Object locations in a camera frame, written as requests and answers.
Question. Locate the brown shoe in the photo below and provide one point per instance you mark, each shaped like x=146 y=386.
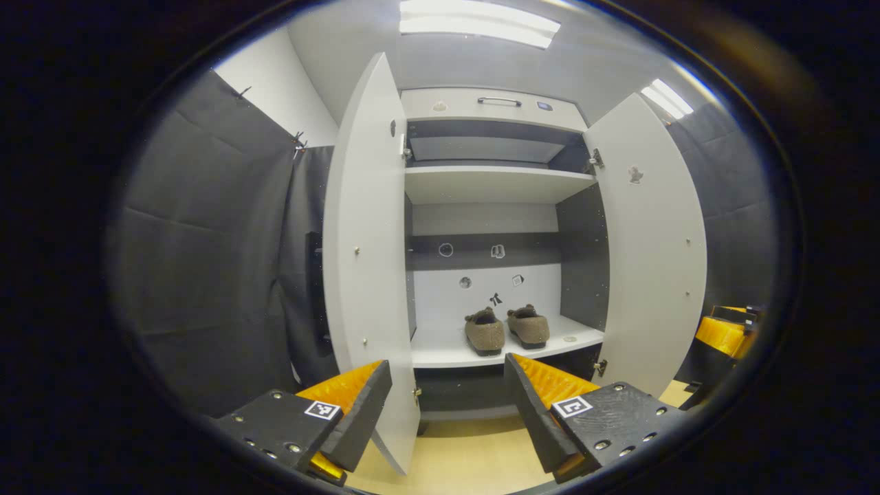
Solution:
x=485 y=333
x=529 y=328

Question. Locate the grey cabinet drawer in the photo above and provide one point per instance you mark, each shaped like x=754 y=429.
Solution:
x=454 y=106

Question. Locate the small ceiling light panel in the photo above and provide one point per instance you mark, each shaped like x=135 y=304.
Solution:
x=667 y=98

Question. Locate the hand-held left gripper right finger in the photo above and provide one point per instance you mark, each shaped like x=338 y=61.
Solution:
x=536 y=419

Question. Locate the large ceiling light panel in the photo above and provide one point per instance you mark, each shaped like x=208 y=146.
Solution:
x=478 y=24

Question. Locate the black backdrop cloth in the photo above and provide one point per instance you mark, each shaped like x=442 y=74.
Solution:
x=735 y=206
x=206 y=240

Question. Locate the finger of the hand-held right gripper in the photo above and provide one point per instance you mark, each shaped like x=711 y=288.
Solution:
x=718 y=337

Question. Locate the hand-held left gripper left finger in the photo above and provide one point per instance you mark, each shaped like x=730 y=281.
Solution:
x=364 y=419

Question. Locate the grey shoe cabinet door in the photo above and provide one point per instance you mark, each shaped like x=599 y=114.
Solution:
x=653 y=261
x=364 y=240

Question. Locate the grey shoe cabinet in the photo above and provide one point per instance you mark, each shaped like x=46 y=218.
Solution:
x=495 y=185

